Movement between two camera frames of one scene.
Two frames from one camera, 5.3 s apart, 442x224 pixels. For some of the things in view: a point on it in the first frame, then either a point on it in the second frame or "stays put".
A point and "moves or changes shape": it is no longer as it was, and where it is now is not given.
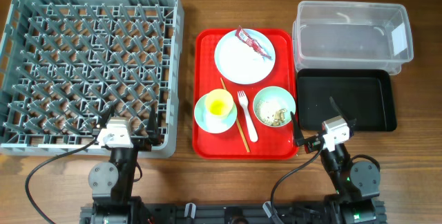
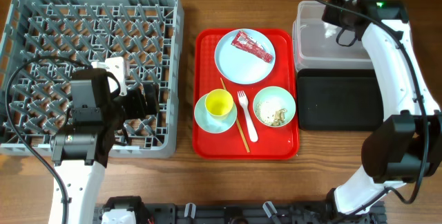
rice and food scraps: [269, 114] stays put
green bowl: [273, 106] stays put
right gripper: [313, 144] to [329, 14]
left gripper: [143, 144] to [139, 109]
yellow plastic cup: [219, 102] stays put
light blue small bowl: [213, 124] stays put
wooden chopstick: [237, 121] stays put
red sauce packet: [242, 34] moves or changes shape
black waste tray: [367, 95] stays put
